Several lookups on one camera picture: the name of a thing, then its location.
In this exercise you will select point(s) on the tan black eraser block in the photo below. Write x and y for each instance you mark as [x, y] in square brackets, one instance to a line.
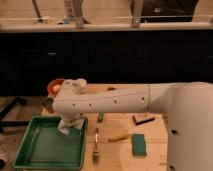
[138, 121]

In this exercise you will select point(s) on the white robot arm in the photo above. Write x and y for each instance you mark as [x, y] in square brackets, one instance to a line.
[189, 107]

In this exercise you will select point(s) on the black stand leg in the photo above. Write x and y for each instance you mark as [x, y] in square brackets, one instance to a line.
[7, 109]

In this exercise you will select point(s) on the orange bowl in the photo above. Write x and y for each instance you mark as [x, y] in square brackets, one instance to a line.
[53, 83]

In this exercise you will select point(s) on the brown egg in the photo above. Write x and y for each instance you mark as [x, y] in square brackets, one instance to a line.
[56, 88]

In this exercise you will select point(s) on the green sponge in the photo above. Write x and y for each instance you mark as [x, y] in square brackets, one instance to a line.
[138, 145]

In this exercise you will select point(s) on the light blue towel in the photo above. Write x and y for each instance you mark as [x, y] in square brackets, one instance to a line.
[65, 126]

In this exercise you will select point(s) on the dark olive cup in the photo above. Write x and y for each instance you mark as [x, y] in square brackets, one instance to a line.
[47, 104]

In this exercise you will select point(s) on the brown dried fruit cluster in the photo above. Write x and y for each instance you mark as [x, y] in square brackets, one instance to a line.
[111, 88]

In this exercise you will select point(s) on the green plastic tray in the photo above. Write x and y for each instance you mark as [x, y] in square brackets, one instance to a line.
[44, 147]

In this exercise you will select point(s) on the silver fork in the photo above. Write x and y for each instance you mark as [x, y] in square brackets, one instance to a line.
[95, 154]

